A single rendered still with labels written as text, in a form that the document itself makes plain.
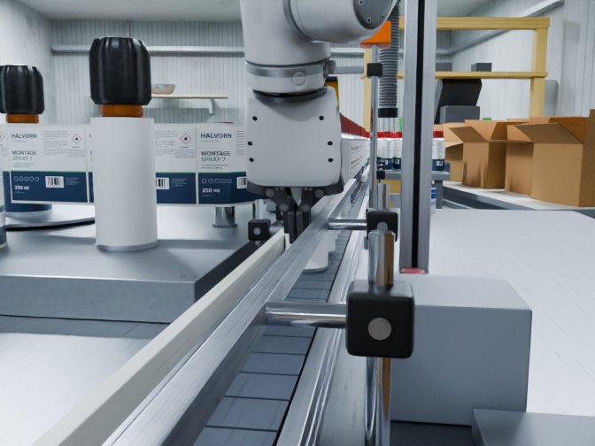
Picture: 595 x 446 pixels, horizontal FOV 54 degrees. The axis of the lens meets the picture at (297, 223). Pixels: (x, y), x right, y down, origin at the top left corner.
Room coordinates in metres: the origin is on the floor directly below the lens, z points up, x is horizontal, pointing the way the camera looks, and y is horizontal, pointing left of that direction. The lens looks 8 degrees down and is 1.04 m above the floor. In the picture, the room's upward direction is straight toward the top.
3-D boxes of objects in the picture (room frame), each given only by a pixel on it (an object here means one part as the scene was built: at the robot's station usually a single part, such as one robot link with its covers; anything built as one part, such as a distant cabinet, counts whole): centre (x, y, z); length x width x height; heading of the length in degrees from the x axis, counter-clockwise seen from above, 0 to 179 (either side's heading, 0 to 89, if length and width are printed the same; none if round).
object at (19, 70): (1.15, 0.53, 1.04); 0.09 x 0.09 x 0.29
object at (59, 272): (1.08, 0.39, 0.86); 0.80 x 0.67 x 0.05; 172
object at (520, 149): (2.85, -1.22, 0.96); 0.53 x 0.45 x 0.37; 95
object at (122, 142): (0.86, 0.25, 1.03); 0.09 x 0.09 x 0.30
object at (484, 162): (3.27, -1.12, 0.97); 0.45 x 0.44 x 0.37; 96
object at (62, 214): (1.15, 0.53, 0.89); 0.31 x 0.31 x 0.01
